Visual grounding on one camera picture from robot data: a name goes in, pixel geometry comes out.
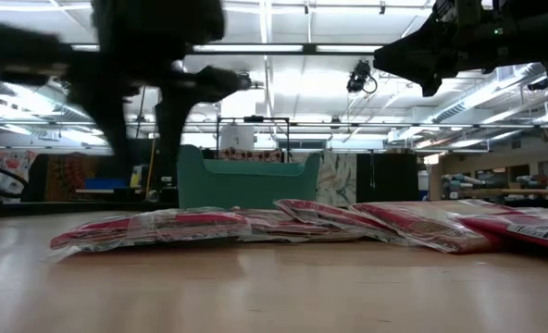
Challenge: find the teal plastic basket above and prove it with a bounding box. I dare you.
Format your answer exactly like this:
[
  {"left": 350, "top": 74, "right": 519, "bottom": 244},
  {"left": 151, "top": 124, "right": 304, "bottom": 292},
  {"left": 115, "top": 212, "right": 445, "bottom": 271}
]
[{"left": 177, "top": 143, "right": 322, "bottom": 210}]

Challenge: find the colourful quilt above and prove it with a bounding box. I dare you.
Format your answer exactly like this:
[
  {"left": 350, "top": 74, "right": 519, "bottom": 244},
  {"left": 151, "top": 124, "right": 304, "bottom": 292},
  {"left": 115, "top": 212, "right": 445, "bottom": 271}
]
[{"left": 0, "top": 150, "right": 39, "bottom": 198}]

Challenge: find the white container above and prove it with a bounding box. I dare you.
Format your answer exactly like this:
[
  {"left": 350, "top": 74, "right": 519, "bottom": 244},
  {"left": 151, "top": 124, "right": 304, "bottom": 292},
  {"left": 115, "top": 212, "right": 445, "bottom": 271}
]
[{"left": 219, "top": 125, "right": 256, "bottom": 151}]

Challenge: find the floral patterned panel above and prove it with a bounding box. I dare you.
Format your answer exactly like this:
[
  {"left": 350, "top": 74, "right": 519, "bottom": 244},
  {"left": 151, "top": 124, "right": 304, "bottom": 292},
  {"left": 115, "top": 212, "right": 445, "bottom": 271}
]
[{"left": 318, "top": 152, "right": 358, "bottom": 208}]

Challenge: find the black metal rack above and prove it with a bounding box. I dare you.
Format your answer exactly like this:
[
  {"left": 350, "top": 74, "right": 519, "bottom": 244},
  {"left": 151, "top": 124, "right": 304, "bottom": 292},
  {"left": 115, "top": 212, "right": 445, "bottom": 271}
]
[{"left": 215, "top": 115, "right": 292, "bottom": 163}]

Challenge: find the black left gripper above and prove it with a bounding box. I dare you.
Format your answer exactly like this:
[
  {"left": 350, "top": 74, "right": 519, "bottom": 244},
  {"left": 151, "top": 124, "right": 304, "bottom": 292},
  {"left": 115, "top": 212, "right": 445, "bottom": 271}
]
[{"left": 68, "top": 45, "right": 253, "bottom": 187}]

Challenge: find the wooden shelf unit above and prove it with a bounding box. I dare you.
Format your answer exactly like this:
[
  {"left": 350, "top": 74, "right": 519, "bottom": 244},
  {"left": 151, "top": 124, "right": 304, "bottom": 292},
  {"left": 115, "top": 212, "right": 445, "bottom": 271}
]
[{"left": 429, "top": 152, "right": 548, "bottom": 209}]

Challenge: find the red popcorn bag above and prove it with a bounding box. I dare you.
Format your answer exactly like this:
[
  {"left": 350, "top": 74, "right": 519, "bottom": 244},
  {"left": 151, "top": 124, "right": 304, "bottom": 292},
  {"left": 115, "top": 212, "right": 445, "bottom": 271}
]
[
  {"left": 433, "top": 198, "right": 528, "bottom": 216},
  {"left": 456, "top": 206, "right": 548, "bottom": 253},
  {"left": 234, "top": 207, "right": 363, "bottom": 244},
  {"left": 273, "top": 198, "right": 412, "bottom": 245},
  {"left": 128, "top": 206, "right": 253, "bottom": 244},
  {"left": 350, "top": 201, "right": 504, "bottom": 254},
  {"left": 46, "top": 213, "right": 139, "bottom": 263}
]

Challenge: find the black aluminium table frame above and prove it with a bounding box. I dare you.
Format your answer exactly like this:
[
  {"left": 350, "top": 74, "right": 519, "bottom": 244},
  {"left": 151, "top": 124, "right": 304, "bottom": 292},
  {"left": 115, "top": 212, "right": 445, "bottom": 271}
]
[{"left": 0, "top": 198, "right": 181, "bottom": 219}]

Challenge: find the black overhead camera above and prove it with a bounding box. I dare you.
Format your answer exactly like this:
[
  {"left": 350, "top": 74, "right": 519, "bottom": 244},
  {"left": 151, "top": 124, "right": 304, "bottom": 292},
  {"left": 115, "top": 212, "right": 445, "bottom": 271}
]
[{"left": 345, "top": 58, "right": 380, "bottom": 95}]

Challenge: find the black overhead beam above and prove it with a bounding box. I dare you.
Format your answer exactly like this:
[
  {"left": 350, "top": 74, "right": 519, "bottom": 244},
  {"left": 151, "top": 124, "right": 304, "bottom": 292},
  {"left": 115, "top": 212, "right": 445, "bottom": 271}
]
[
  {"left": 0, "top": 42, "right": 389, "bottom": 57},
  {"left": 125, "top": 120, "right": 548, "bottom": 130}
]

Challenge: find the orange patterned tapestry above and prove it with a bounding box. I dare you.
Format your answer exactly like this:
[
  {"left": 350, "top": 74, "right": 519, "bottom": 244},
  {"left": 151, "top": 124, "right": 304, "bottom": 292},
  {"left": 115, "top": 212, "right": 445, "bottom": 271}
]
[{"left": 42, "top": 154, "right": 102, "bottom": 204}]

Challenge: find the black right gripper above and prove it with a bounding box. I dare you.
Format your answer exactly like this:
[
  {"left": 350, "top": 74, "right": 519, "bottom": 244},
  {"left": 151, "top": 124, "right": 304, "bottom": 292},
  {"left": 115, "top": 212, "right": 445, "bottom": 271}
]
[{"left": 373, "top": 0, "right": 528, "bottom": 98}]

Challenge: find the black cabinet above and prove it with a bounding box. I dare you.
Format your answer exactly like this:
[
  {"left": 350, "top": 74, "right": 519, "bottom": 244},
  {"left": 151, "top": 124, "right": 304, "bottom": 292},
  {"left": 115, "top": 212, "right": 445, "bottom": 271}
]
[{"left": 355, "top": 152, "right": 421, "bottom": 204}]

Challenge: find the blue box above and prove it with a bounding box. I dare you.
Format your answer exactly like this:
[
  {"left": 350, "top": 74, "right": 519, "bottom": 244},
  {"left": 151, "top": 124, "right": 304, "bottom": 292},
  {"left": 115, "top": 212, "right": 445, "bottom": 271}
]
[{"left": 82, "top": 178, "right": 128, "bottom": 191}]

